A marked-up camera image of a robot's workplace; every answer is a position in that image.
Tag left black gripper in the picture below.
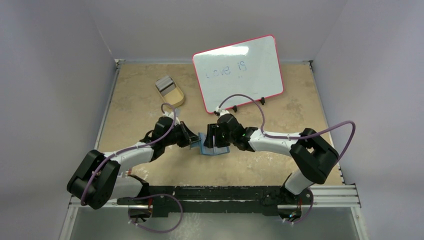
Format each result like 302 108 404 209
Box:
163 121 201 149

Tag blue leather card holder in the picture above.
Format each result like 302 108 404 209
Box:
189 132 230 156

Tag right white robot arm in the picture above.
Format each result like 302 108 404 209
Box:
203 113 339 204

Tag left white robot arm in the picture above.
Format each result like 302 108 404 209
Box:
66 116 201 210

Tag beige oval tray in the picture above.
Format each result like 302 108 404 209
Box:
156 80 185 108

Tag red framed whiteboard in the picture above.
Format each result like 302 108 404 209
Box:
192 34 284 114

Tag colourful marker box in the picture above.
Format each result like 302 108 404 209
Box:
119 168 132 178

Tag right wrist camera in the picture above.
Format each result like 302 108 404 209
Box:
213 106 230 118

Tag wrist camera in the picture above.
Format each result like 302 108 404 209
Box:
213 106 230 118
163 108 180 125

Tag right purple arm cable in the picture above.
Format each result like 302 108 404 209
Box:
215 94 357 173

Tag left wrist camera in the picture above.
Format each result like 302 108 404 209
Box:
163 108 180 125

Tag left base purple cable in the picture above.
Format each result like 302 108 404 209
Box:
127 193 184 235

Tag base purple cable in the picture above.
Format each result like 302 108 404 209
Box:
282 187 316 226
127 193 184 235

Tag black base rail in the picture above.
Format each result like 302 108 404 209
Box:
113 175 313 221

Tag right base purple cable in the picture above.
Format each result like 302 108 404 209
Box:
282 187 316 226

